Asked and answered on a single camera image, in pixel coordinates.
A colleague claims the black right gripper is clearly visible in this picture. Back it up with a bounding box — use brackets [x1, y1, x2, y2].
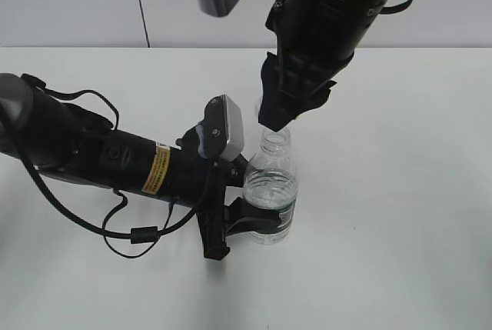
[258, 29, 356, 132]

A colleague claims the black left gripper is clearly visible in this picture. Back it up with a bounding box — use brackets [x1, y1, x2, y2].
[177, 126, 281, 261]

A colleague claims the clear cestbon water bottle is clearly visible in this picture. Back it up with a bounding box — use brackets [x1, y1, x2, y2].
[243, 127, 299, 245]

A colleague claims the white green bottle cap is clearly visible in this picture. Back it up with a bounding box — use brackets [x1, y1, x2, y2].
[254, 96, 263, 119]

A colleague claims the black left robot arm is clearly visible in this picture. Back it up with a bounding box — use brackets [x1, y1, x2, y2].
[1, 73, 281, 260]

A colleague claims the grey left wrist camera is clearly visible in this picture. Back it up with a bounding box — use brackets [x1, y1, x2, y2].
[195, 95, 244, 162]

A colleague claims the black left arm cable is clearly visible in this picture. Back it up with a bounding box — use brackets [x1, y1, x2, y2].
[18, 89, 216, 260]

